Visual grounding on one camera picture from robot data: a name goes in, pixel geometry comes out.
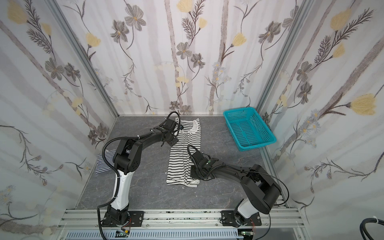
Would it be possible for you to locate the black white striped tank top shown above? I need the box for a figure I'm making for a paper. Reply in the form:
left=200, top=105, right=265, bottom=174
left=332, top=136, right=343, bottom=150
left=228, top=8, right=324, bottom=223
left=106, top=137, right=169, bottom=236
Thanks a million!
left=166, top=119, right=202, bottom=188

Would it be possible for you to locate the teal plastic basket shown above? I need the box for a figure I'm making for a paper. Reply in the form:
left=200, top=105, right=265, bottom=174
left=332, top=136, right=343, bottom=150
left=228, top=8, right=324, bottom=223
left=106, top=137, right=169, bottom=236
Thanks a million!
left=223, top=107, right=277, bottom=152

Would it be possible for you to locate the blue white striped tank top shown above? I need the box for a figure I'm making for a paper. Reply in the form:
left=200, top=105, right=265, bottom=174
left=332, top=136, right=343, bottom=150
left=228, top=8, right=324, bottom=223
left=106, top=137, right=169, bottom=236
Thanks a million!
left=95, top=149, right=119, bottom=175

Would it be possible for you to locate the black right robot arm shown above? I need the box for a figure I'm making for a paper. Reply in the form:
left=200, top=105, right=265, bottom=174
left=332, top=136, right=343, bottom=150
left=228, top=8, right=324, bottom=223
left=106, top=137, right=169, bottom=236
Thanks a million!
left=187, top=145, right=282, bottom=227

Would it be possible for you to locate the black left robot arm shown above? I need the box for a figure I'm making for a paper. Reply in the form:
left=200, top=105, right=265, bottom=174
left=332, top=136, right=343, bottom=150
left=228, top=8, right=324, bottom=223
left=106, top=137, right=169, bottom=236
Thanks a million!
left=97, top=111, right=183, bottom=240

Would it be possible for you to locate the green circuit board right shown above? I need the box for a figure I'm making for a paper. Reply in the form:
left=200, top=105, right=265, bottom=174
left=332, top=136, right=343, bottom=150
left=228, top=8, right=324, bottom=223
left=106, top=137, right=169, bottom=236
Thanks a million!
left=238, top=231, right=255, bottom=240

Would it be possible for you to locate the green circuit board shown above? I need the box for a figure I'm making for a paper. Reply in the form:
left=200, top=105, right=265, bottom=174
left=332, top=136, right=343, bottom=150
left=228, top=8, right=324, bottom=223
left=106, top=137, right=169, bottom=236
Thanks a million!
left=238, top=231, right=255, bottom=240
left=115, top=230, right=130, bottom=238

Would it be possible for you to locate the green circuit board left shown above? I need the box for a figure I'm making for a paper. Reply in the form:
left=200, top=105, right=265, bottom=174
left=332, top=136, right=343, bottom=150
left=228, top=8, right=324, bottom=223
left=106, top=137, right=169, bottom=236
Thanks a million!
left=115, top=230, right=130, bottom=238

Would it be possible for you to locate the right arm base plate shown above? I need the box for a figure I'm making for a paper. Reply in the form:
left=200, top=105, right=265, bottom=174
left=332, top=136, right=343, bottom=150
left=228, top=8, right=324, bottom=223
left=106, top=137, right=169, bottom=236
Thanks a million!
left=220, top=210, right=262, bottom=228

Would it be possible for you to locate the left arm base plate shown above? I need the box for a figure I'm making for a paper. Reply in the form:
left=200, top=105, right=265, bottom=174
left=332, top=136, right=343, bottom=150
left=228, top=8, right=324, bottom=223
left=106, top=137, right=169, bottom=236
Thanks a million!
left=101, top=211, right=144, bottom=227

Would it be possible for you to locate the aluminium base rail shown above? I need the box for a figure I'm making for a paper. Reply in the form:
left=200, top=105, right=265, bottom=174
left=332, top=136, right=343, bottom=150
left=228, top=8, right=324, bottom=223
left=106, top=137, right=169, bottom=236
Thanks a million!
left=58, top=208, right=305, bottom=230

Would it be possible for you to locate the aluminium corner post left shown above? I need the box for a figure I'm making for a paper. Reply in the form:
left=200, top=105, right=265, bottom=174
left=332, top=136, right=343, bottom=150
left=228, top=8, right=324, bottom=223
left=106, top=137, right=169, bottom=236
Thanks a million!
left=45, top=0, right=120, bottom=119

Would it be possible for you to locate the aluminium corner post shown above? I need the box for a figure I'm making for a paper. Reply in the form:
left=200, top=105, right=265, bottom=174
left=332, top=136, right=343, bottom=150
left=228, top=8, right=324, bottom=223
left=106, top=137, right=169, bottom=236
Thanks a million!
left=45, top=0, right=120, bottom=119
left=256, top=0, right=315, bottom=114

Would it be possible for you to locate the white slotted cable duct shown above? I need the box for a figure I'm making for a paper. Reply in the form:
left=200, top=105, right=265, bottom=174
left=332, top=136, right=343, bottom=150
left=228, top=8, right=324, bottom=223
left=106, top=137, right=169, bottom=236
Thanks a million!
left=65, top=229, right=244, bottom=240

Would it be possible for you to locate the black corrugated hose right corner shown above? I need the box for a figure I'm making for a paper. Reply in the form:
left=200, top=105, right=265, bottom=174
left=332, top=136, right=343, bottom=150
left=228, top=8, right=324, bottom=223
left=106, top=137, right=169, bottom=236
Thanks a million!
left=359, top=217, right=384, bottom=240

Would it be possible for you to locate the aluminium corner post right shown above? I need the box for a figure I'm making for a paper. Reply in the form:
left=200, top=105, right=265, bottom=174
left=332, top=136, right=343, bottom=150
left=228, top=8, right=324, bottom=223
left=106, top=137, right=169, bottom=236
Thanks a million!
left=256, top=0, right=315, bottom=114

